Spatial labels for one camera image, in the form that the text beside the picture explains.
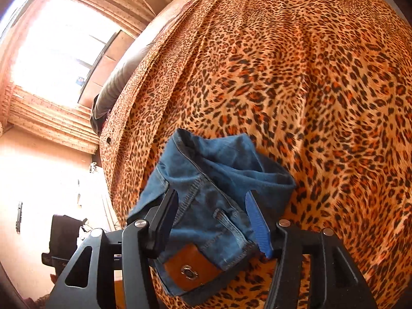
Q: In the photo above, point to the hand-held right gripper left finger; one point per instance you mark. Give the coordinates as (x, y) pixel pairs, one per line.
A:
(164, 219)

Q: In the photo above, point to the black bulky object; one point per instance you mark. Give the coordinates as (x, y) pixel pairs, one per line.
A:
(64, 238)

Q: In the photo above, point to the dark wall fixture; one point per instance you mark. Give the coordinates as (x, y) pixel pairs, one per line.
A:
(19, 217)

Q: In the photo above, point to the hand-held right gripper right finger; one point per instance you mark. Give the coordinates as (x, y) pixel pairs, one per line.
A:
(257, 225)

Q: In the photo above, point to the white floral quilt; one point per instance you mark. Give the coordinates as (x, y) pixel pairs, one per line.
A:
(112, 87)

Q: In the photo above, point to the window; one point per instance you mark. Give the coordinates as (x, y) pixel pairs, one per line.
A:
(96, 70)

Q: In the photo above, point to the leopard print blanket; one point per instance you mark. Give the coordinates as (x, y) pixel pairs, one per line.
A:
(289, 87)

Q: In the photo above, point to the blue denim pants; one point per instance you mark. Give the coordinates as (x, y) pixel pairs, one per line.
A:
(206, 180)

